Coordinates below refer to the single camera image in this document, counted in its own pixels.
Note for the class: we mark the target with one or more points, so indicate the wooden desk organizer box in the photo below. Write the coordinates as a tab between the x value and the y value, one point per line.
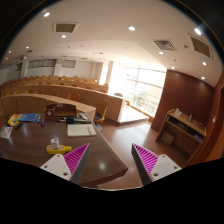
60	110

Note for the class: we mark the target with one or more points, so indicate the white paper packet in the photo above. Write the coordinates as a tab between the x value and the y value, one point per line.
5	132

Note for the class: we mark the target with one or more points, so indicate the white open notebook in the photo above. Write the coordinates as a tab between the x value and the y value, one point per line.
80	130

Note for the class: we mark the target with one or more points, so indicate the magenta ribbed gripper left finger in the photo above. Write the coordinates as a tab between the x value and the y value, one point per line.
69	166

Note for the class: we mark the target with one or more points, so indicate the curved wooden bench desk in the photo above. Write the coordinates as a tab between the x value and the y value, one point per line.
35	103

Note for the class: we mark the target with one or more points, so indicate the yellow power strip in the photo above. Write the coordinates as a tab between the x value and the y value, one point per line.
61	150

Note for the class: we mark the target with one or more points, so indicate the wooden chair with blue seat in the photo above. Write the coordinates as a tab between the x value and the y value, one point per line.
101	110

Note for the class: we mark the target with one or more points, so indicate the cardboard box in shelf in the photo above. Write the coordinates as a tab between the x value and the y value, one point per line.
167	137

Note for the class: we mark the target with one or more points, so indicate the yellow booklet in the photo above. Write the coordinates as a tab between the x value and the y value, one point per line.
14	120

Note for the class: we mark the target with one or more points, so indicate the wooden shelf cabinet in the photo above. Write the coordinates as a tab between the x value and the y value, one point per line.
189	134

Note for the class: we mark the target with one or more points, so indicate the blue booklet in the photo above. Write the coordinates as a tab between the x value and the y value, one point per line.
29	117

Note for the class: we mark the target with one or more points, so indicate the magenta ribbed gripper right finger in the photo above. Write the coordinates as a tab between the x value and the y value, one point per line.
152	167

